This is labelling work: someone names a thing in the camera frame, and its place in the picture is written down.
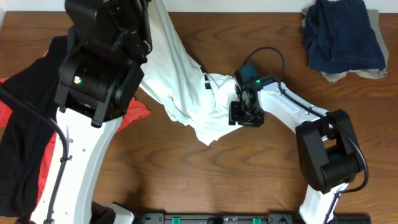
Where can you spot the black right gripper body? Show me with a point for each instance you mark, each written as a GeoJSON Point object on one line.
{"type": "Point", "coordinates": [234, 112]}

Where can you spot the white t-shirt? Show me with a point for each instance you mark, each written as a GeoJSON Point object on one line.
{"type": "Point", "coordinates": [174, 79]}

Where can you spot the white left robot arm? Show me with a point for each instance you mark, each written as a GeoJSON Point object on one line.
{"type": "Point", "coordinates": [106, 46]}

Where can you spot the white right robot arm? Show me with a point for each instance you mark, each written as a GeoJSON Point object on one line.
{"type": "Point", "coordinates": [328, 151]}

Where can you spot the dark navy folded garment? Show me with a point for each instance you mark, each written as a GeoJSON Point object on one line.
{"type": "Point", "coordinates": [342, 37]}

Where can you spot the grey-beige folded garment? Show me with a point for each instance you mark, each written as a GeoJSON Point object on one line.
{"type": "Point", "coordinates": [357, 74]}

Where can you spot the black t-shirt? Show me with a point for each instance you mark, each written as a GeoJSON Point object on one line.
{"type": "Point", "coordinates": [28, 142]}

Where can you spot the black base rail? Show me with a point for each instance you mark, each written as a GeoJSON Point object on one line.
{"type": "Point", "coordinates": [217, 218]}

